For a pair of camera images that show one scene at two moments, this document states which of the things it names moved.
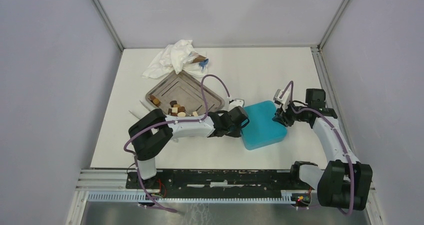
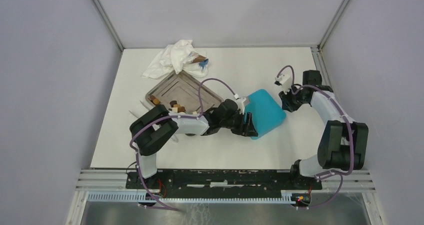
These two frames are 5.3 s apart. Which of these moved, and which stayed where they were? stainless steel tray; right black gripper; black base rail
Moved: right black gripper
Stayed: stainless steel tray; black base rail
